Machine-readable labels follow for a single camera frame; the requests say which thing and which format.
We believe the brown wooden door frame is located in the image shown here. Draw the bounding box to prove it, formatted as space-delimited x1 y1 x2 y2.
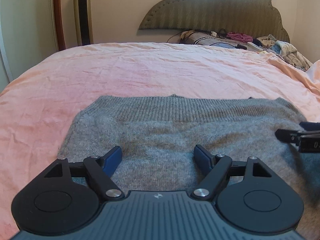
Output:
53 0 66 51

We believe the pink bed sheet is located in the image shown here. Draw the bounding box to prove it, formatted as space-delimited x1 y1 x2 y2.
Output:
1 43 319 239

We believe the gold tower fan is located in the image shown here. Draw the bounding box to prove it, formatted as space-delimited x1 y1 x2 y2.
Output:
73 0 93 46

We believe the pile of light clothes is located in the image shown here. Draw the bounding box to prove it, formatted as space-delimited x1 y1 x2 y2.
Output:
253 34 313 72

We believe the magenta garment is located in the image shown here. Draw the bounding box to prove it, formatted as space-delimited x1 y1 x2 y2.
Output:
226 32 253 43

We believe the white glass wardrobe door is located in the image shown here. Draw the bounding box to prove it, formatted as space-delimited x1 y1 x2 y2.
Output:
1 0 57 89

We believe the olive upholstered headboard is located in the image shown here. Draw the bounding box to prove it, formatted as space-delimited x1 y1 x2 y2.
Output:
139 0 290 42

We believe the peach blanket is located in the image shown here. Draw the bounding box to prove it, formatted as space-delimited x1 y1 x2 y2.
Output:
267 56 320 98

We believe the grey knitted sweater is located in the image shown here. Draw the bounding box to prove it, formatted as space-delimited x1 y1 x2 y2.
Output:
58 95 319 239

